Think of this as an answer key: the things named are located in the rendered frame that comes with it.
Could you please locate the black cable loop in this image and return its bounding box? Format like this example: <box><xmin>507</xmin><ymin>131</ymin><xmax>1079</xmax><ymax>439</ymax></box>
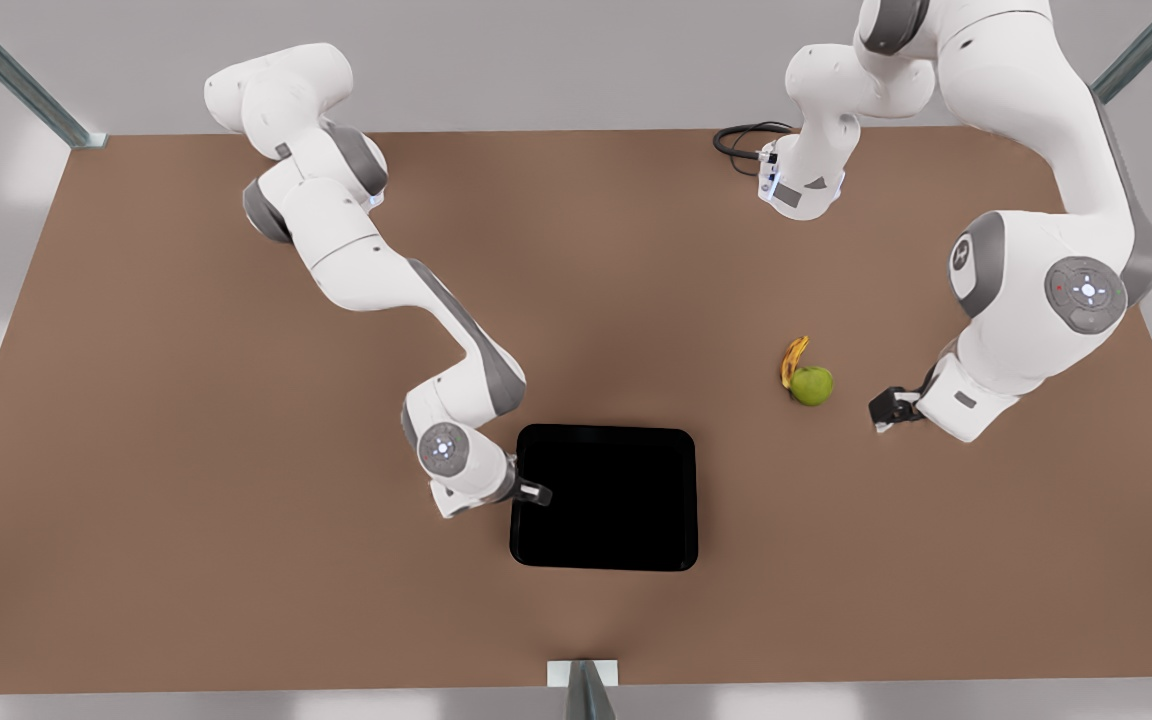
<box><xmin>713</xmin><ymin>121</ymin><xmax>799</xmax><ymax>178</ymax></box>

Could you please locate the green apple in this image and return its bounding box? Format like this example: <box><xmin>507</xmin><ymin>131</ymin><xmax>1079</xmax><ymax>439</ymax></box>
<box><xmin>789</xmin><ymin>365</ymin><xmax>835</xmax><ymax>408</ymax></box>

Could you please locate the yellow banana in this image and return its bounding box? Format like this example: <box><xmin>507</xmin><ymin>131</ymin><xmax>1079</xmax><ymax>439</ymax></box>
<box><xmin>780</xmin><ymin>335</ymin><xmax>811</xmax><ymax>391</ymax></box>

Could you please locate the black rectangular tray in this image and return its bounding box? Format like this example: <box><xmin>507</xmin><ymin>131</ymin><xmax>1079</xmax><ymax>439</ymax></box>
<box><xmin>509</xmin><ymin>424</ymin><xmax>699</xmax><ymax>573</ymax></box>

